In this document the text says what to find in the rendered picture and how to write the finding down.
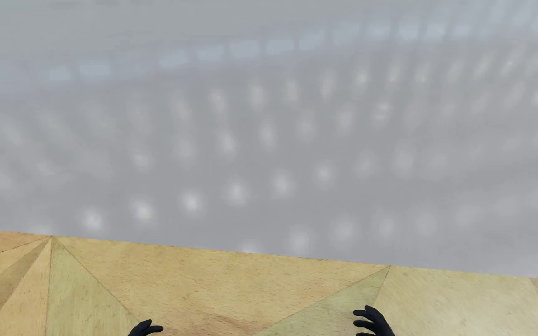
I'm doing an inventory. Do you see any light wooden parquet platform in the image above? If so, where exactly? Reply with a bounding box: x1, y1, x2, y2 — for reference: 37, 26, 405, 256
0, 228, 538, 336

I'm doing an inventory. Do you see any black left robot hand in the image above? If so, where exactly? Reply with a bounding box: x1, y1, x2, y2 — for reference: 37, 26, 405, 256
127, 319, 164, 336

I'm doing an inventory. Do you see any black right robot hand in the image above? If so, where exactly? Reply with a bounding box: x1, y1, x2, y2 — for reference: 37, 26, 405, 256
352, 305, 396, 336

